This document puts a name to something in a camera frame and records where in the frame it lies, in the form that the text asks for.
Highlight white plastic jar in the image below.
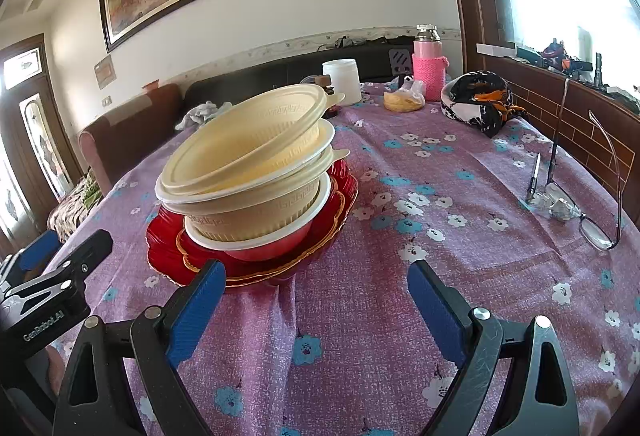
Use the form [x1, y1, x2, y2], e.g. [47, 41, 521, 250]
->
[321, 59, 362, 107]

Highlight crumpled clear wrapper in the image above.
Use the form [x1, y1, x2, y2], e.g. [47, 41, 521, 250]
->
[549, 199, 576, 222]

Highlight pen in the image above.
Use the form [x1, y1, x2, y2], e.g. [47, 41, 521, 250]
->
[526, 153, 542, 202]

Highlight purple floral tablecloth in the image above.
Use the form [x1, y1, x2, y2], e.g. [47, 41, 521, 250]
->
[30, 81, 640, 436]

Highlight black sofa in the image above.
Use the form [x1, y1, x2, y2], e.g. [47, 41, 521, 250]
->
[182, 44, 418, 109]

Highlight pink sleeved bottle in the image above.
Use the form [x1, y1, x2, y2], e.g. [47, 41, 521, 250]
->
[412, 24, 449, 102]

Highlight white crumpled cloth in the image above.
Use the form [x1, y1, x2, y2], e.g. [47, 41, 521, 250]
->
[175, 100, 233, 132]

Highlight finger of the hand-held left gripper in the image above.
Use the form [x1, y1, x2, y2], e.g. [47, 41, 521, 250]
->
[10, 229, 113, 304]
[0, 231, 63, 287]

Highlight eyeglasses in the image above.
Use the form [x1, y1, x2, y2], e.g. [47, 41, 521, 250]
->
[545, 79, 630, 251]

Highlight black orange patterned scarf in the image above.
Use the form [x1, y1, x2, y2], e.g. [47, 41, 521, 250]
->
[440, 71, 528, 138]

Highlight large red scalloped plate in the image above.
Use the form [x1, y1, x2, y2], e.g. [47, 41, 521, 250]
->
[146, 156, 360, 289]

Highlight patterned cushion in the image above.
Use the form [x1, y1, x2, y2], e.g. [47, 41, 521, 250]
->
[47, 169, 106, 244]

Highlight brown armchair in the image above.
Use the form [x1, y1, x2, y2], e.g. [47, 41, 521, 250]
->
[77, 83, 183, 194]

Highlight white flat box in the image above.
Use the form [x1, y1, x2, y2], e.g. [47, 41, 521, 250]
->
[476, 43, 518, 57]

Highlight bag of yellow flatbread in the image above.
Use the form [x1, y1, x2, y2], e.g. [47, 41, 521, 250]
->
[382, 80, 427, 113]

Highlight black orange gadget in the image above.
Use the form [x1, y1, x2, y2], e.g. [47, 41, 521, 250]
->
[540, 38, 586, 77]

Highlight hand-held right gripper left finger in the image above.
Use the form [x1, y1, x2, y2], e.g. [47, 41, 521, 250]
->
[52, 259, 228, 436]

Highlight wooden glazed door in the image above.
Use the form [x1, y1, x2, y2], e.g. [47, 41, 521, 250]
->
[0, 34, 83, 262]

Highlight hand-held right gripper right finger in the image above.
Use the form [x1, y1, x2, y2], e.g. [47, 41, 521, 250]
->
[406, 259, 581, 436]

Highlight cream plastic bowl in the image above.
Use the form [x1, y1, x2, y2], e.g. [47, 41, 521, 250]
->
[159, 84, 346, 197]
[155, 119, 353, 242]

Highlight black slotted spatula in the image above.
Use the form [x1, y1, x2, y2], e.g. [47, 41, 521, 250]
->
[389, 47, 415, 90]

